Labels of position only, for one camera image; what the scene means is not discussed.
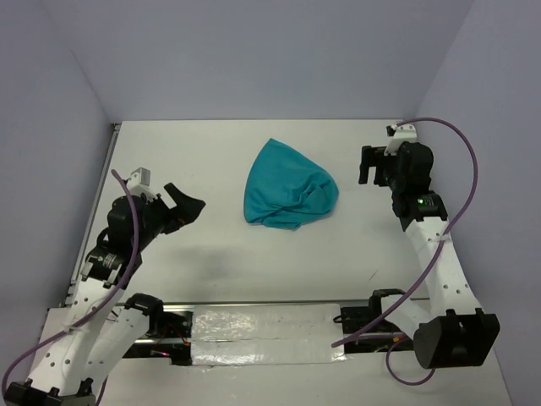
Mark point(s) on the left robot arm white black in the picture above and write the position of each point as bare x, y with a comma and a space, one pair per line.
79, 359

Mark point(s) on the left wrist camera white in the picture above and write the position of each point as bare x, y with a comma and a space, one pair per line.
138, 183

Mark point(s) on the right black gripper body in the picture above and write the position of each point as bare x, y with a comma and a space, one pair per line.
387, 174

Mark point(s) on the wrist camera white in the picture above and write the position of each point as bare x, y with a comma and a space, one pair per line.
397, 134
138, 183

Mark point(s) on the metal base rail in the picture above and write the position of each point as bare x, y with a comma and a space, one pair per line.
171, 339

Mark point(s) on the silver tape patch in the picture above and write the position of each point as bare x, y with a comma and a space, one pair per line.
296, 334

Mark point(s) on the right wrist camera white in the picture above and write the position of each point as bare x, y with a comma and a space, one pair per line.
397, 134

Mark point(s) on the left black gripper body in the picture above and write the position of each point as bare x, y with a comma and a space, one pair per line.
160, 219

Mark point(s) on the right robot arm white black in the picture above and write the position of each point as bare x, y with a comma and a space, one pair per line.
454, 331

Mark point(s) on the teal t shirt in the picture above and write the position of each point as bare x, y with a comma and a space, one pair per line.
285, 189

